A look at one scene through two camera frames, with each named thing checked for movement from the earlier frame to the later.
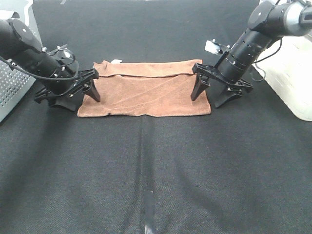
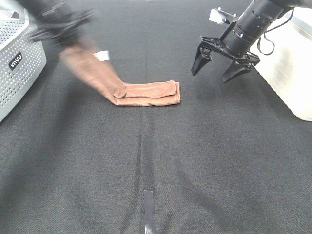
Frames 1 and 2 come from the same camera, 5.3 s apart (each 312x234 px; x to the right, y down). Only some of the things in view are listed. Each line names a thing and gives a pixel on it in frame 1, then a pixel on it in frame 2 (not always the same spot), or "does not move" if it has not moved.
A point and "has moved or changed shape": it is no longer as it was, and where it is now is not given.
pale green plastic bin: x=289 y=71 does not move
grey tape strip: x=148 y=211 does not move
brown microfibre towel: x=146 y=88 has moved or changed shape
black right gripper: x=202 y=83 → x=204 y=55
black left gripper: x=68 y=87 → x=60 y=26
